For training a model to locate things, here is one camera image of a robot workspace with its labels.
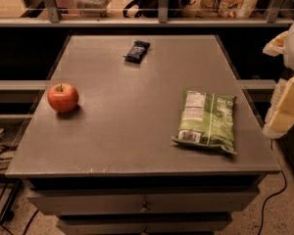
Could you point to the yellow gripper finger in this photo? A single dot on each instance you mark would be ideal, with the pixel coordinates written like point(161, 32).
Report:
point(280, 115)
point(276, 46)

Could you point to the red apple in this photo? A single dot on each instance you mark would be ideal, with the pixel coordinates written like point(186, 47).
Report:
point(62, 97)

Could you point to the green chip bag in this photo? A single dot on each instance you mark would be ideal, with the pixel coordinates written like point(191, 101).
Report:
point(207, 122)

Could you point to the black bag on shelf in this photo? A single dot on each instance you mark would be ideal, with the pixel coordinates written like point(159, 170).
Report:
point(151, 8)

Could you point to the dark blue snack bar wrapper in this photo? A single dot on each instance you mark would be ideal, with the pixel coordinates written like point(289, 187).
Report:
point(137, 51)

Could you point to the grey drawer cabinet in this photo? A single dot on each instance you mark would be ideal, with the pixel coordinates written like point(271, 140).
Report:
point(112, 166)

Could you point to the clear plastic container on shelf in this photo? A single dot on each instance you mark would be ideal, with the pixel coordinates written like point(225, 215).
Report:
point(93, 8)

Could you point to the metal shelf rail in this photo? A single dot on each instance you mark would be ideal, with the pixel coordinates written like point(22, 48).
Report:
point(63, 13)

